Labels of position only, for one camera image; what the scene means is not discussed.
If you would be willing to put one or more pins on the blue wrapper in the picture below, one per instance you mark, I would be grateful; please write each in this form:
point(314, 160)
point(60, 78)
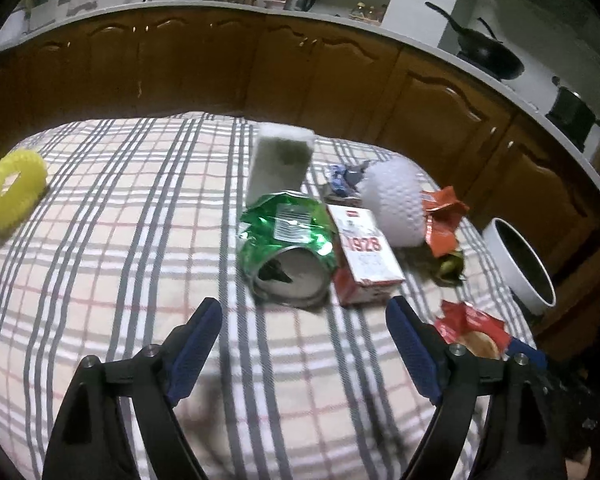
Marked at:
point(341, 177)

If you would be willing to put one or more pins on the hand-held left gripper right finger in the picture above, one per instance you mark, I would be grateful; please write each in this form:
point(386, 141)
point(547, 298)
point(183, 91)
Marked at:
point(415, 355)

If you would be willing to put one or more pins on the black wok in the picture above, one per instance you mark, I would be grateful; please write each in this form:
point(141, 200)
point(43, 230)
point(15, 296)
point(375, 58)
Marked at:
point(490, 55)

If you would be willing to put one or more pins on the white kitchen countertop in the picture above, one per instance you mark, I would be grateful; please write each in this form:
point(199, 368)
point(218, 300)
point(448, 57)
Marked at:
point(420, 40)

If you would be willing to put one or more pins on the white round trash bin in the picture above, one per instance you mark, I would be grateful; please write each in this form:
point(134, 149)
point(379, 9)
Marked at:
point(500, 262)

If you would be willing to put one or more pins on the red snack wrapper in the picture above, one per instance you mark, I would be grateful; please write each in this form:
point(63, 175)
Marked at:
point(460, 320)

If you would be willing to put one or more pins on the black gas stove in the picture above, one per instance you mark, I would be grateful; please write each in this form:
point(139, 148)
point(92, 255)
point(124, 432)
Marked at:
point(472, 62)

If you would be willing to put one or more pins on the small green wrapper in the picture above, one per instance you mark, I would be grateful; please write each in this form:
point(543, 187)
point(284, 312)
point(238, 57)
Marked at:
point(450, 266)

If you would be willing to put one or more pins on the black cooking pot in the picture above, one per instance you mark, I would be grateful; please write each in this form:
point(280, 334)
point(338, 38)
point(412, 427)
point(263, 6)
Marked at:
point(572, 110)

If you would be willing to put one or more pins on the white foam block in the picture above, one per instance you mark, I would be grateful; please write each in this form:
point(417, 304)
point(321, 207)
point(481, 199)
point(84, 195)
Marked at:
point(280, 160)

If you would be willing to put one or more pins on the white dimpled ball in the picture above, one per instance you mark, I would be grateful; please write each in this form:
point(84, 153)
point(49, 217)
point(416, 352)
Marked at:
point(395, 200)

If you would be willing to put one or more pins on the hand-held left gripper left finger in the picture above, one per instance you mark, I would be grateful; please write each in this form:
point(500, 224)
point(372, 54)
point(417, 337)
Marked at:
point(195, 355)

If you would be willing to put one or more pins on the crushed green can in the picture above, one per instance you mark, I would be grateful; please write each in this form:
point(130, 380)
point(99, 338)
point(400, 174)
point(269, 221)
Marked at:
point(280, 220)

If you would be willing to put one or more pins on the orange wrapper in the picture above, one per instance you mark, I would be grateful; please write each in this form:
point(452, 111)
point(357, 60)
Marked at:
point(442, 230)

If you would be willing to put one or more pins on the plaid tablecloth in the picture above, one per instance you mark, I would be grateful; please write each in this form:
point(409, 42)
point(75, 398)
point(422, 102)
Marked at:
point(130, 260)

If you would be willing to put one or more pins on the red and white carton box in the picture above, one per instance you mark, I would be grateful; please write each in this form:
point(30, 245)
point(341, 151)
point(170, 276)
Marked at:
point(365, 250)

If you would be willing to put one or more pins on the wooden lower kitchen cabinets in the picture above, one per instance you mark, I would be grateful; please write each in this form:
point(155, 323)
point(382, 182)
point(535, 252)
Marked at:
point(330, 70)

